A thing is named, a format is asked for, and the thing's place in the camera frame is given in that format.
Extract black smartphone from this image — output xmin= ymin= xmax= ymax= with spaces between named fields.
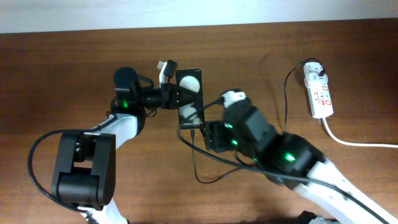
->
xmin=175 ymin=68 xmax=205 ymax=129

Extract black charging cable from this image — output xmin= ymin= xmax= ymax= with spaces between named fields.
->
xmin=190 ymin=58 xmax=326 ymax=185

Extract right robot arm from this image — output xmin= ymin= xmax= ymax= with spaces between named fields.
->
xmin=206 ymin=96 xmax=397 ymax=223

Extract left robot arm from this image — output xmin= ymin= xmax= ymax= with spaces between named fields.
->
xmin=51 ymin=60 xmax=204 ymax=223

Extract white charger plug adapter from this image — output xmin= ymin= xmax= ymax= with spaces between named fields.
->
xmin=303 ymin=62 xmax=328 ymax=88

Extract white power strip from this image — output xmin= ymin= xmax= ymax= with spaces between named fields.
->
xmin=307 ymin=84 xmax=333 ymax=119

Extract white power strip cord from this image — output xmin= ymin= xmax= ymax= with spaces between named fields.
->
xmin=320 ymin=117 xmax=398 ymax=149

